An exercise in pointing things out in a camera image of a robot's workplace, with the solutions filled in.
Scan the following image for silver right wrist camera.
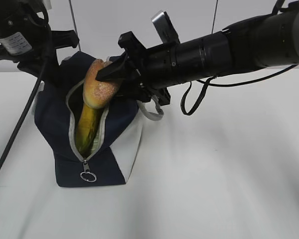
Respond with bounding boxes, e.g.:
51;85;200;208
151;10;180;44

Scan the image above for brown bread roll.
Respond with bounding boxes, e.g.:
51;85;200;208
83;59;123;110

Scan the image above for yellow banana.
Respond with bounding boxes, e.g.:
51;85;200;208
75;103;103;155

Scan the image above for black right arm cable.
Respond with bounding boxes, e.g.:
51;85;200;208
180;63;299;116

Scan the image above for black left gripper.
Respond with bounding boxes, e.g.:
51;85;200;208
0;30;79;87

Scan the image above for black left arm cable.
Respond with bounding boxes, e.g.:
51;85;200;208
0;0;53;188

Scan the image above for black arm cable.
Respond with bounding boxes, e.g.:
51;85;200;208
180;63;299;116
0;0;53;188

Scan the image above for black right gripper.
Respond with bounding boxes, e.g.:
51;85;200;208
95;31;176;105

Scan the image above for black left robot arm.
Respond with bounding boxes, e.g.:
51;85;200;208
0;0;79;86

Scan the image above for green lid glass container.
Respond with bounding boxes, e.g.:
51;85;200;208
90;130;100;154

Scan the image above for navy and white lunch bag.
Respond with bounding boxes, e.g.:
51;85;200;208
34;52;164;188

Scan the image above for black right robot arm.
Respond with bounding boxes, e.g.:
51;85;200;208
96;0;299;106

